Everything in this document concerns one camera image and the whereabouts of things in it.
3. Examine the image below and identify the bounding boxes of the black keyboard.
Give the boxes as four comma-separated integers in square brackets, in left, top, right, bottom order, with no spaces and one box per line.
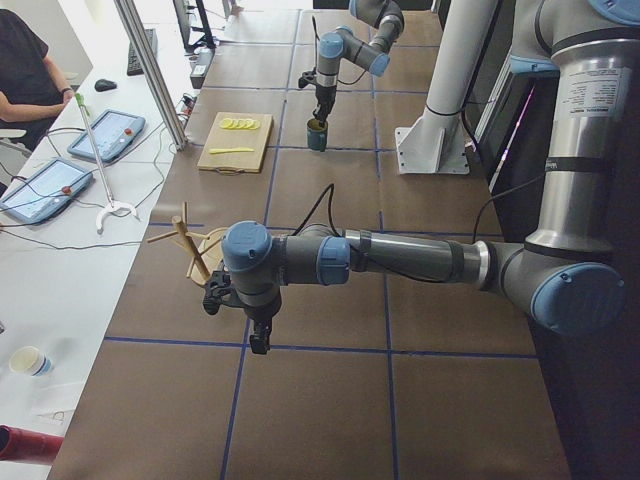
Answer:
[126,28,159,77]

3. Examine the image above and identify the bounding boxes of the black computer mouse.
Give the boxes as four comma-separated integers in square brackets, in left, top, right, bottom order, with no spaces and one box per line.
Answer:
[94,79,118,92]

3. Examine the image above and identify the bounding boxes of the reacher grabber stick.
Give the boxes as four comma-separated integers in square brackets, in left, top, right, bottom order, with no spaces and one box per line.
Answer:
[74,93,139,234]

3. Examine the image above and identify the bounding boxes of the seated person black shirt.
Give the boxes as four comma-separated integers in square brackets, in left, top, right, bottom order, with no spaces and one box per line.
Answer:
[1,9,75,151]

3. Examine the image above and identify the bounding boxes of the dark grey HOME mug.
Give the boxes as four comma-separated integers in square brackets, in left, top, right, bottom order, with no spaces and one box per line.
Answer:
[306,118,328,152]

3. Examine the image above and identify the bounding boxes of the red object at edge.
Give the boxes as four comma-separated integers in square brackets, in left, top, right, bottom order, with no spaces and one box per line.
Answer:
[1,425,64,466]

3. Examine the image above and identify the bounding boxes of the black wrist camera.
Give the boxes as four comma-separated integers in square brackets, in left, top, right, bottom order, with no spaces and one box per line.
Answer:
[298,69,317,89]
[202,270,242,315]

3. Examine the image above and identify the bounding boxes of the white paper cup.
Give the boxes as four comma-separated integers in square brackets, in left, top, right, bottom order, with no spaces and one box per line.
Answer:
[9,346,53,377]

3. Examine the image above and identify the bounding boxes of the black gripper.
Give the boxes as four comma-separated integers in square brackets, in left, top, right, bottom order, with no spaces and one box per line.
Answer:
[313,83,336,122]
[244,298,281,355]

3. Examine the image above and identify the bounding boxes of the teach pendant tablet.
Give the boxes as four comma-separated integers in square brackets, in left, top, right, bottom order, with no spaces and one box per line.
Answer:
[67,109,146,164]
[1,158,93,224]

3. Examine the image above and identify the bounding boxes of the aluminium frame post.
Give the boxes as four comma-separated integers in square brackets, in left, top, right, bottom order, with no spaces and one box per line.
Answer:
[114,0,188,151]

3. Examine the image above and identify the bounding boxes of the bamboo cutting board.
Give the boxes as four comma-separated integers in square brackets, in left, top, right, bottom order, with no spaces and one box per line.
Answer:
[197,111,273,174]

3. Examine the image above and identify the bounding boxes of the yellow plastic knife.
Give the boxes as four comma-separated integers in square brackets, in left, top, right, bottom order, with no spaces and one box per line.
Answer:
[208,147,255,155]

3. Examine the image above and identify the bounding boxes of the near teach pendant tablet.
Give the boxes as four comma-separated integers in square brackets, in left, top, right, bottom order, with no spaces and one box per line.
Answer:
[1,158,93,224]

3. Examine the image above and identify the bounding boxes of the far teach pendant tablet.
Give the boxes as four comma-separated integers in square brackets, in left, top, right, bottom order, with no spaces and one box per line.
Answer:
[67,109,146,164]

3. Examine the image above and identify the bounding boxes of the wooden cup storage rack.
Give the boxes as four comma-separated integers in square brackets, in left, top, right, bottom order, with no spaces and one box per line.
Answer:
[146,201,228,288]

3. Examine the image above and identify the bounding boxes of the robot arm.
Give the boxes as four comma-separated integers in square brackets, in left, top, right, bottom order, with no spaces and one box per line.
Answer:
[213,11,537,360]
[300,1,404,124]

